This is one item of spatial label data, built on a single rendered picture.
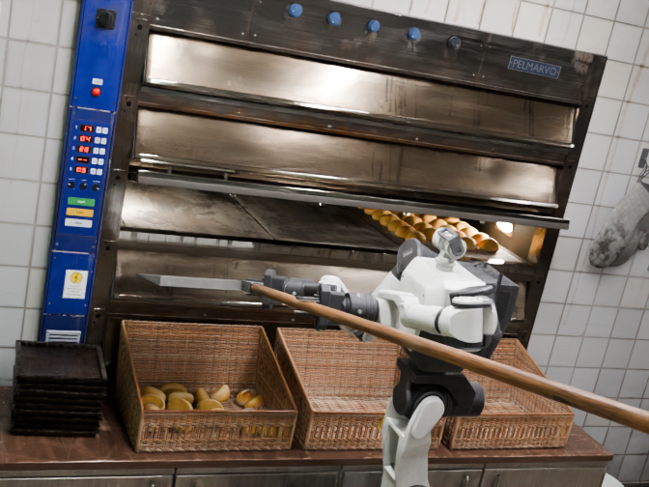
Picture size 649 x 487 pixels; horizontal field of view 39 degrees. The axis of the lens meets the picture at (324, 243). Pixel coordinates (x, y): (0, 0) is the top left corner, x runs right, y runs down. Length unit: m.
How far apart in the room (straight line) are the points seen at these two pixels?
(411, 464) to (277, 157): 1.21
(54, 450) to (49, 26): 1.36
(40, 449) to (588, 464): 2.13
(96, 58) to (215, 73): 0.42
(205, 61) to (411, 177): 0.94
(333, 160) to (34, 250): 1.13
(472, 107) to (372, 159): 0.46
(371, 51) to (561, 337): 1.63
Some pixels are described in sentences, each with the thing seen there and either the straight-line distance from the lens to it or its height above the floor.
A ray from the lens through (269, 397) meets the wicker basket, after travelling 3.48.
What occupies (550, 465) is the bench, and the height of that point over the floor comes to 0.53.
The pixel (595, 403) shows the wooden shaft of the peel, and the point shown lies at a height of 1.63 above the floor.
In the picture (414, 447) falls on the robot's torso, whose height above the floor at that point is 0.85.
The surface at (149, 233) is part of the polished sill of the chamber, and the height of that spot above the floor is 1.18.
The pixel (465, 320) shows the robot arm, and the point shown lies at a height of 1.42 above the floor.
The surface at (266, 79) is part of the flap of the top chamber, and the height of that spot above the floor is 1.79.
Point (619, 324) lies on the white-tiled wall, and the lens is 4.49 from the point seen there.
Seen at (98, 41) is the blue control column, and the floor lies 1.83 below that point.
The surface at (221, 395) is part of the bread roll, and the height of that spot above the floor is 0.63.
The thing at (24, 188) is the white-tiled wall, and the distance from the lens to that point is 3.26.
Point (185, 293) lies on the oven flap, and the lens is 3.46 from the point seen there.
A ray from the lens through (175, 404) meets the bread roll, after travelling 3.35.
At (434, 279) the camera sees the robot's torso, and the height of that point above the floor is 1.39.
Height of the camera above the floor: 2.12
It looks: 15 degrees down
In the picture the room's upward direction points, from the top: 12 degrees clockwise
